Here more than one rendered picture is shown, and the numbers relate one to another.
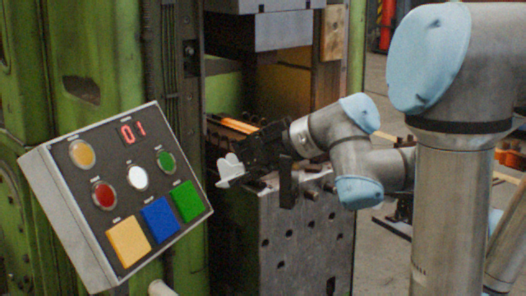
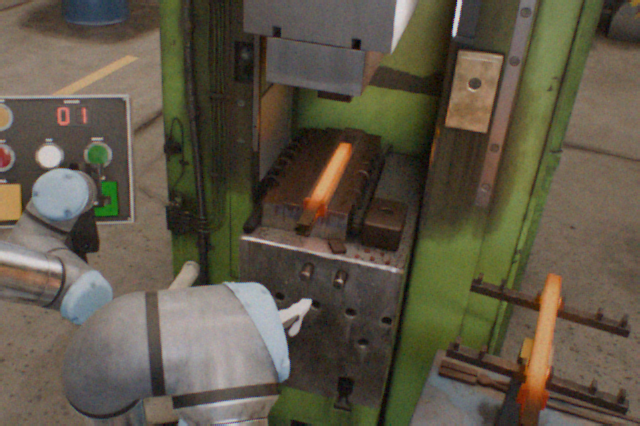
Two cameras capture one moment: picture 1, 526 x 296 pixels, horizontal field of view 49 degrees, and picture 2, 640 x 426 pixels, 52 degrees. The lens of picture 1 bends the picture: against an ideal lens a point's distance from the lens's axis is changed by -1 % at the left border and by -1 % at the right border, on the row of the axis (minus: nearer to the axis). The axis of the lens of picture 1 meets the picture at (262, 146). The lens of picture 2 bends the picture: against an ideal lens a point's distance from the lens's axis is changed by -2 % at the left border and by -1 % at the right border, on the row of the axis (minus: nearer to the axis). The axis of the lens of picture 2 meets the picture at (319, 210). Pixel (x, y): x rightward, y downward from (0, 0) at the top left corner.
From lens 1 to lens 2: 1.35 m
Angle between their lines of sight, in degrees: 48
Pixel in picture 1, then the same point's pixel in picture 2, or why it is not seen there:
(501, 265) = not seen: outside the picture
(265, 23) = (282, 51)
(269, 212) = (252, 261)
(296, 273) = (290, 342)
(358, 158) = (14, 234)
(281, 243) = not seen: hidden behind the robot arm
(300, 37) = (339, 82)
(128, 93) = (169, 77)
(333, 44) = (466, 108)
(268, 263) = not seen: hidden behind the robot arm
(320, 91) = (443, 163)
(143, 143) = (79, 129)
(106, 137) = (35, 111)
